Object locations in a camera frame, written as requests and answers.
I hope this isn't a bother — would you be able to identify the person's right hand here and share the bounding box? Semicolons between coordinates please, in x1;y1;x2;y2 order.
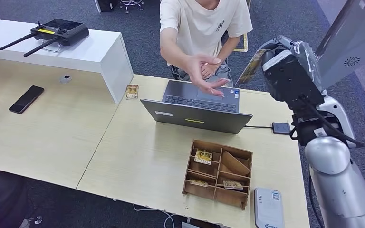
185;54;231;97

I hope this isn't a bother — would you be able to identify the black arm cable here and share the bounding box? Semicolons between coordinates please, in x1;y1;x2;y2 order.
299;94;365;149
307;174;325;228

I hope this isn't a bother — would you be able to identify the clear acrylic controller stand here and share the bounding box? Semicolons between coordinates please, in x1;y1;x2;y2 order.
40;40;62;54

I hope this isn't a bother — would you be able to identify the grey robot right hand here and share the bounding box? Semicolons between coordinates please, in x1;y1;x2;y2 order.
258;35;326;111

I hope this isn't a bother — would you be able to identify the yellow floor tape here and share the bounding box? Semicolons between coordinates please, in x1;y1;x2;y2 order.
232;33;249;53

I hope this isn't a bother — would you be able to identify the person's left hand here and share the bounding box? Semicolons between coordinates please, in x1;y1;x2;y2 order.
201;62;221;80

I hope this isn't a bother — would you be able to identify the wooden compartment box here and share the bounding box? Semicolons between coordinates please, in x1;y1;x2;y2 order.
182;139;253;210

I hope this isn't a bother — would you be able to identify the grey kiosk stand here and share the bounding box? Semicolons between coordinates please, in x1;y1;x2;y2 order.
315;0;365;93

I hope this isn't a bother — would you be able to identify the small black card reader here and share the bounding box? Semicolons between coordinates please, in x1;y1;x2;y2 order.
271;122;292;135

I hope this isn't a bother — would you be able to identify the gold and white card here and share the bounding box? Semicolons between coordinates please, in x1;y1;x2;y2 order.
193;149;213;165

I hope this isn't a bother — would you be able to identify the gold card with brown border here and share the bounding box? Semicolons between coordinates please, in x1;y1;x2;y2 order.
125;84;139;100

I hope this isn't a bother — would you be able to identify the chrome chair base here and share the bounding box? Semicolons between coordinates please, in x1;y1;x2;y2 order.
119;0;144;14

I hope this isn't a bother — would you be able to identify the clear plastic film wrap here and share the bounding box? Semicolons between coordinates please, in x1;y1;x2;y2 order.
291;40;324;93

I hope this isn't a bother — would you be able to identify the white desk shelf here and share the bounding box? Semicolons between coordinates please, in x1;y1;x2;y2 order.
0;17;134;105

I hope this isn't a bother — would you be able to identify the black remote controller with antennas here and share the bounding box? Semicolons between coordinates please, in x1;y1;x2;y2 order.
0;18;90;57

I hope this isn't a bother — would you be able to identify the gold ID card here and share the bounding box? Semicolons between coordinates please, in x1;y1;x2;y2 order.
236;49;267;85

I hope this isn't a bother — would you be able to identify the grey laptop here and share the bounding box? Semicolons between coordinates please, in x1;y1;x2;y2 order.
140;80;253;135

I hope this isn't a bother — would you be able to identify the black smartphone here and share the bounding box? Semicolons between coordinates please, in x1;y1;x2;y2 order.
9;85;45;115

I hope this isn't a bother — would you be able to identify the black box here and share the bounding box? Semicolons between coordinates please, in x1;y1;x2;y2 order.
94;0;118;13

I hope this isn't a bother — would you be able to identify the gold room key card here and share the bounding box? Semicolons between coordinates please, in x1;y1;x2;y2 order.
222;180;244;190

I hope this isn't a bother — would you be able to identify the white card reader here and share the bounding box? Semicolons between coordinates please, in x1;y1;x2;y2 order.
253;187;286;228

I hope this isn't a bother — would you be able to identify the black office chair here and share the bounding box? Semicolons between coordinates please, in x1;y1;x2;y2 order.
0;166;34;228

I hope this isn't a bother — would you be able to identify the person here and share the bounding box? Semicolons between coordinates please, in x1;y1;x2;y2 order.
159;0;253;97

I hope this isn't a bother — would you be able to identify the white cable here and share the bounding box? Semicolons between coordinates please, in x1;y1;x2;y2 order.
133;204;175;228

